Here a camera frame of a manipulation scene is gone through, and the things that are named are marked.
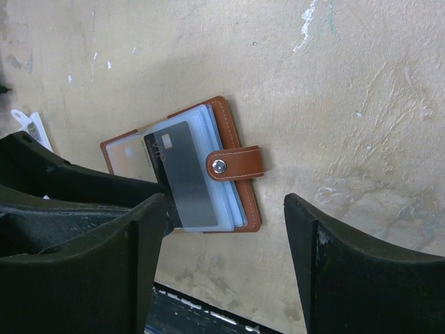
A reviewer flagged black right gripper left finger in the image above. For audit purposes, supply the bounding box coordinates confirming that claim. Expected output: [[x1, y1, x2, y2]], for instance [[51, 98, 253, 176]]
[[1, 194, 167, 333]]

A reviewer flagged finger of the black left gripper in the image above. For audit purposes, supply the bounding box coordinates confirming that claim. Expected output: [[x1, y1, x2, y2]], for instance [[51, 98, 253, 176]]
[[1, 132, 170, 207], [1, 201, 174, 257]]

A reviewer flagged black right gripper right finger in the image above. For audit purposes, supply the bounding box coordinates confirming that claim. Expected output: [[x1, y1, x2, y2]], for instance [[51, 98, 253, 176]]
[[284, 193, 444, 333]]

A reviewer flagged dark grey VIP card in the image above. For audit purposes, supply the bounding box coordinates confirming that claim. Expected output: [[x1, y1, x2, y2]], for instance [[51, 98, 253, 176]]
[[144, 121, 218, 232]]

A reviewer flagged brown leather card holder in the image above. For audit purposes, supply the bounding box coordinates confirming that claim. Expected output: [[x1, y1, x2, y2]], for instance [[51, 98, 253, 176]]
[[100, 96, 264, 233]]

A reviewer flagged gold VIP credit card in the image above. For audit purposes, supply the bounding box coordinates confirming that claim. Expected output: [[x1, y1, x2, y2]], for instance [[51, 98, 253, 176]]
[[106, 134, 157, 182]]

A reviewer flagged clear plastic packet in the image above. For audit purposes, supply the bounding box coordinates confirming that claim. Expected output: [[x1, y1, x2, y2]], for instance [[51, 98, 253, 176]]
[[10, 109, 54, 152]]

